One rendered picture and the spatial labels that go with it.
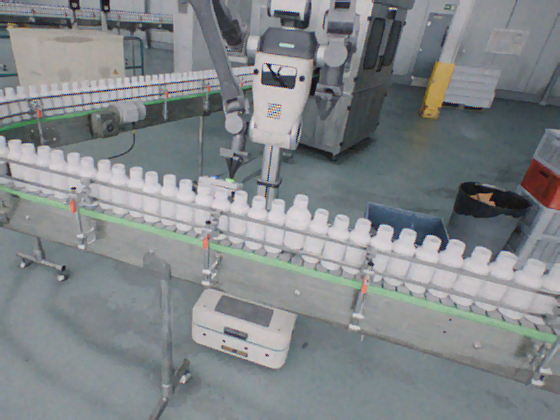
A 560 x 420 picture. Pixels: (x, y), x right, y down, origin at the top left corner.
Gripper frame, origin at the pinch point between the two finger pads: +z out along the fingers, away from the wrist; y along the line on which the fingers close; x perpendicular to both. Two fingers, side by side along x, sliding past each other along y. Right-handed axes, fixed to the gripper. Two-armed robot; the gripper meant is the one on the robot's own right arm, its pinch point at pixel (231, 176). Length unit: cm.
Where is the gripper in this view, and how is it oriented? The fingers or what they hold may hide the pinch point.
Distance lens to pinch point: 125.2
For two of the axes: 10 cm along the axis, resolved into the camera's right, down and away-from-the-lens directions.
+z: -1.9, 9.7, 1.4
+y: 9.5, 2.2, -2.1
